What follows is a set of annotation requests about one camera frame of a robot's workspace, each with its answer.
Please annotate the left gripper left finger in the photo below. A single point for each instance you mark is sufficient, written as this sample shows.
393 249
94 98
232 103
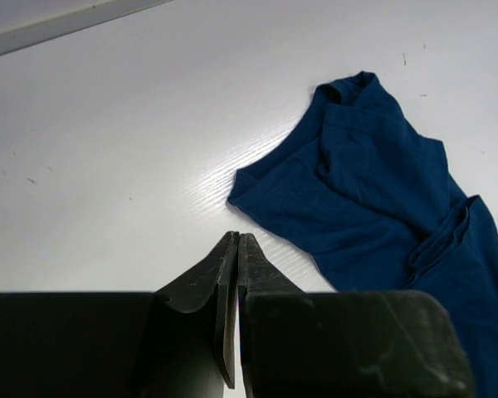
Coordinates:
174 342

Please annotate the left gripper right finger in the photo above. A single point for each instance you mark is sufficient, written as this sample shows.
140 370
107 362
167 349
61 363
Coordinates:
355 344

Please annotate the blue t shirt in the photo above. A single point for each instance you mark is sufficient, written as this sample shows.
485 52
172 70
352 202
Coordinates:
355 186

